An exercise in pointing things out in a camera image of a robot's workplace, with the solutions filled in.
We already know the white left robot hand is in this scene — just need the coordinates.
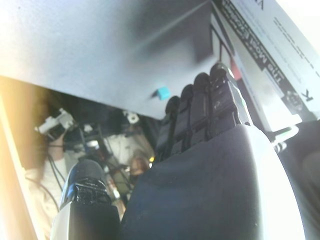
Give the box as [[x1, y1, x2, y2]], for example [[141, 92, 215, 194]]
[[51, 63, 307, 240]]

